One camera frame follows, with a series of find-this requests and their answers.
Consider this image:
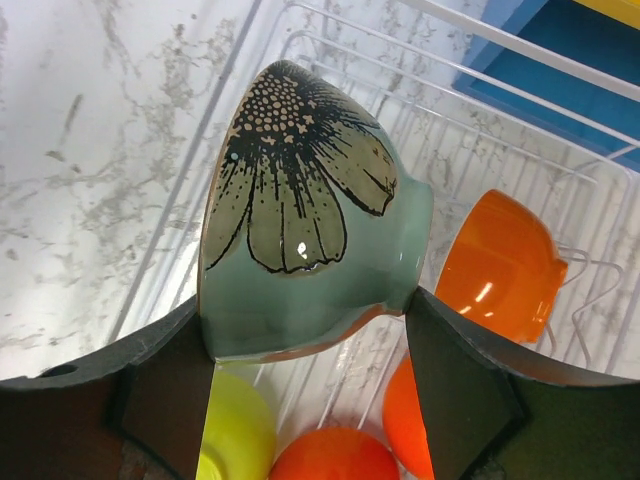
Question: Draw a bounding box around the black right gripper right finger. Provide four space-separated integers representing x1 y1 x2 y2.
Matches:
406 288 639 479

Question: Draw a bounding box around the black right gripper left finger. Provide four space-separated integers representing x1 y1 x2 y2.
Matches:
1 299 214 479

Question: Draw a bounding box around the orange plastic bowl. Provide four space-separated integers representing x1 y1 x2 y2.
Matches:
269 427 400 480
382 355 434 479

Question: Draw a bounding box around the lime green plastic bowl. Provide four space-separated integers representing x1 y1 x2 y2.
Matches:
196 370 277 480

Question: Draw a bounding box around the orange bowl white inside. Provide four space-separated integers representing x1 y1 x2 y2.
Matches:
435 189 569 343

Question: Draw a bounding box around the pale green ceramic bowl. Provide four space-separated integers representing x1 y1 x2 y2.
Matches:
197 60 434 363

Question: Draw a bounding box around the white wire dish rack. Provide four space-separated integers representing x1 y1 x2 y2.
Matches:
107 0 640 480

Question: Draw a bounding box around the blue shelf unit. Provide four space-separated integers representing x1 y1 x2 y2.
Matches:
452 0 640 174

